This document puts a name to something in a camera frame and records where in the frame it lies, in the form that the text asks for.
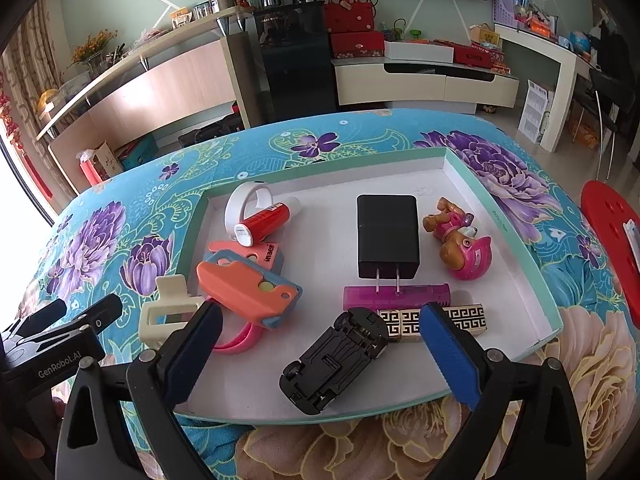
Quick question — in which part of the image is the cream hair claw clip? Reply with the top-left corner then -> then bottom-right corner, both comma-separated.
138,274 -> 205,350

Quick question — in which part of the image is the orange blue folding case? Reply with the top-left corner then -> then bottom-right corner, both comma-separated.
196,249 -> 303,330

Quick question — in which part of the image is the pink smart watch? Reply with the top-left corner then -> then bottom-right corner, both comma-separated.
214,323 -> 265,356

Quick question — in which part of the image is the gold patterned lighter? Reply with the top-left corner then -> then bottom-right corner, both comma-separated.
376,304 -> 487,342

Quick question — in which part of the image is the white round ring gadget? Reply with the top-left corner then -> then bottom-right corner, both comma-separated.
224,181 -> 273,240

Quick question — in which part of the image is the pink puppy toy figure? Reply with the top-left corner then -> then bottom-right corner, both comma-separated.
422,197 -> 492,281

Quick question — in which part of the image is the magenta lighter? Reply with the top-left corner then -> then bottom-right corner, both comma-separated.
343,284 -> 451,311

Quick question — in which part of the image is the blue orange case with text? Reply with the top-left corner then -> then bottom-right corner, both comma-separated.
208,240 -> 284,274

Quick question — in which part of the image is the red tube bottle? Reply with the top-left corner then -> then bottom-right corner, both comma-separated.
234,197 -> 302,247

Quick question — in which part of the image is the black power adapter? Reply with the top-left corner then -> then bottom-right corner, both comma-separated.
357,194 -> 421,296

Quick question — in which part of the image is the person's left hand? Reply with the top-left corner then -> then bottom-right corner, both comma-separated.
12,428 -> 44,460

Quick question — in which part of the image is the floral blue tablecloth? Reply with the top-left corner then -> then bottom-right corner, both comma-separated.
18,110 -> 639,479

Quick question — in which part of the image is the teal storage crate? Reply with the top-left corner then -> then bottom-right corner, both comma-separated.
115,134 -> 158,171

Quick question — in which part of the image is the red hanging knot decoration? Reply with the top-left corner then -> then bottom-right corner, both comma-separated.
0,77 -> 53,200

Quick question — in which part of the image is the red plastic stool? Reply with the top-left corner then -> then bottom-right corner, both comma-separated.
580,180 -> 639,328

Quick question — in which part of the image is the teal shallow cardboard tray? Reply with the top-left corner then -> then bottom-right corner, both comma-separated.
171,146 -> 565,427

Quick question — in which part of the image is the black bag on floor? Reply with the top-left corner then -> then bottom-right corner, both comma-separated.
178,113 -> 244,148

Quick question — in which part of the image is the yellow flower vase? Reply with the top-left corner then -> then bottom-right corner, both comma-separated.
72,29 -> 118,79

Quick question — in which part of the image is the wooden curved desk counter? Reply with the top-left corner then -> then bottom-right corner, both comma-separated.
38,6 -> 265,195

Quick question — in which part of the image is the white side desk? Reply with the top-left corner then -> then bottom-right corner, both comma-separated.
494,24 -> 591,153

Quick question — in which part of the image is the black cabinet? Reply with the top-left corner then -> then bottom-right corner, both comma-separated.
254,0 -> 337,122

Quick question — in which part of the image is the black chair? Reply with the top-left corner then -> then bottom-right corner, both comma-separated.
573,67 -> 636,179

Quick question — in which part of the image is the cream TV stand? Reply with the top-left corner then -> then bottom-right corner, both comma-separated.
333,58 -> 520,115

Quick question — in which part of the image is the red gift box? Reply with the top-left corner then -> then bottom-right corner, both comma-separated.
330,30 -> 385,58

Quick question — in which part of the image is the white flat box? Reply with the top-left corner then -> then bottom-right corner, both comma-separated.
384,41 -> 454,63

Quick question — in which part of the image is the red handbag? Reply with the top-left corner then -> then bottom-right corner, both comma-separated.
323,0 -> 374,34

